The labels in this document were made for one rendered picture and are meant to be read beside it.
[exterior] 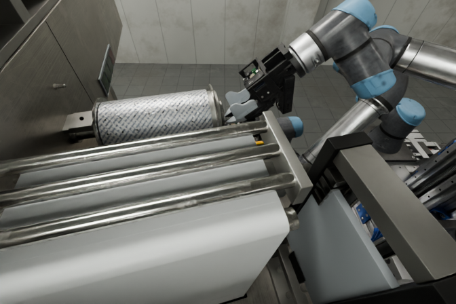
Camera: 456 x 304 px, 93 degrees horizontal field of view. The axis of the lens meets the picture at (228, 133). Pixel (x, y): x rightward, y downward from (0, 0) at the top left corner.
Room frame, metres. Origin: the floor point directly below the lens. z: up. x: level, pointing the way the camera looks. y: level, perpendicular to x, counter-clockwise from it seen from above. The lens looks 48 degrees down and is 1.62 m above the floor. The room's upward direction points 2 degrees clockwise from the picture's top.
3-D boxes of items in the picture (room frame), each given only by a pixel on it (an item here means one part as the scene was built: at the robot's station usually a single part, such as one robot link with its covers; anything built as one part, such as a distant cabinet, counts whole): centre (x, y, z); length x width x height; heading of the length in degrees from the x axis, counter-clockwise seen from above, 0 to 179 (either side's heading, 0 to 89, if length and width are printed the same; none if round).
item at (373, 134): (0.71, -0.77, 0.87); 0.15 x 0.15 x 0.10
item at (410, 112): (0.71, -0.77, 0.98); 0.13 x 0.12 x 0.14; 30
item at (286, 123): (0.52, -0.20, 1.08); 0.11 x 0.08 x 0.09; 104
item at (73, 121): (0.33, 0.32, 1.28); 0.06 x 0.05 x 0.02; 105
